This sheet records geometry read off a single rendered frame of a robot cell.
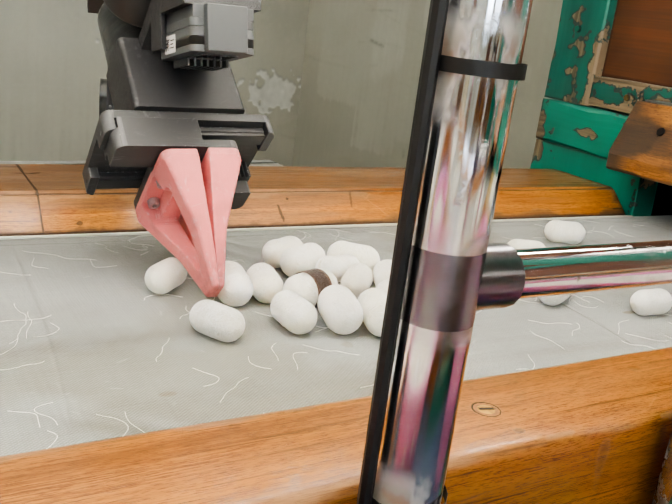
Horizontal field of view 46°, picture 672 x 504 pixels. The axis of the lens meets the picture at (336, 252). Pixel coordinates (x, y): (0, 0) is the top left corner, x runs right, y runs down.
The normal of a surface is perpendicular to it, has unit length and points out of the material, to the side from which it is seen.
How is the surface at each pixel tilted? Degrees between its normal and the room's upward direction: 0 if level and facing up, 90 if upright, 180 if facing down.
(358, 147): 90
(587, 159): 88
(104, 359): 0
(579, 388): 0
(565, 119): 90
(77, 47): 90
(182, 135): 42
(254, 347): 0
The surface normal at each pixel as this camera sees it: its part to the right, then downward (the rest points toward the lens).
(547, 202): 0.43, -0.45
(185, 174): 0.50, -0.15
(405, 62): -0.83, 0.07
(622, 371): 0.12, -0.95
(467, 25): -0.54, 0.18
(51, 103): 0.55, 0.30
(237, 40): 0.51, 0.11
